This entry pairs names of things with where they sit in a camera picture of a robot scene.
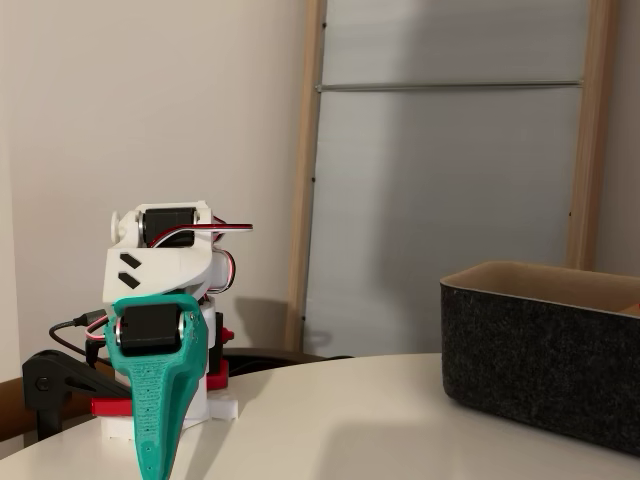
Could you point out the black clamp with red pad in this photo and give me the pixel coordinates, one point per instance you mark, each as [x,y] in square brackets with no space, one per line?
[45,385]
[217,380]

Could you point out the grey felt box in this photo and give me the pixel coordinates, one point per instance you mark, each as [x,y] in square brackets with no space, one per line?
[525,360]

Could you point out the metal rod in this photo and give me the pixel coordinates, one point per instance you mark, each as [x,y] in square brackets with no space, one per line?
[450,87]

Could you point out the wooden frame with frosted panel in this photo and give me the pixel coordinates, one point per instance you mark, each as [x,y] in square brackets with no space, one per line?
[307,150]

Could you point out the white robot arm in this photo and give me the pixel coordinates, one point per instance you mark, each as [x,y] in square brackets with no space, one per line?
[165,265]

